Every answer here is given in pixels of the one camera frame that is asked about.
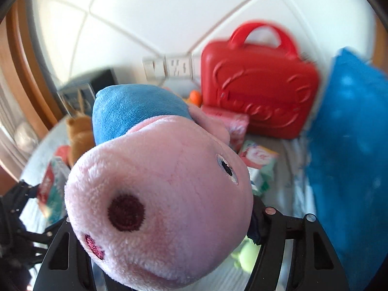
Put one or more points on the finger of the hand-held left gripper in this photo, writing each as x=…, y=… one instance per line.
x=22, y=192

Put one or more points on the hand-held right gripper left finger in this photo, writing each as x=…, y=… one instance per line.
x=75, y=260

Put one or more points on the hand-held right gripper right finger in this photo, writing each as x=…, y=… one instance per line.
x=272, y=227

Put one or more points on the brown teddy bear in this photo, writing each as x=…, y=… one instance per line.
x=80, y=136

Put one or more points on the pink pig plush toy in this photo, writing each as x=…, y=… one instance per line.
x=157, y=188

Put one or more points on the blue plastic storage bin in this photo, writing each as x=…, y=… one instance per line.
x=348, y=127

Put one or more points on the red green packet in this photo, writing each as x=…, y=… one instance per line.
x=51, y=185

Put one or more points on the green plush toy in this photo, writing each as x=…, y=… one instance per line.
x=248, y=254

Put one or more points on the white pink tissue pack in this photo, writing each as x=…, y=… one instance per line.
x=257, y=157

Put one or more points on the black box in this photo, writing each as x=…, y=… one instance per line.
x=100, y=83

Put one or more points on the red toy suitcase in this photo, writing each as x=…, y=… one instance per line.
x=257, y=85

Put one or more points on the orange duck toy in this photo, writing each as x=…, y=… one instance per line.
x=194, y=97

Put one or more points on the wooden door frame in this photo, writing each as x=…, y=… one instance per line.
x=27, y=66

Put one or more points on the white wall socket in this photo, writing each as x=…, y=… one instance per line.
x=172, y=65

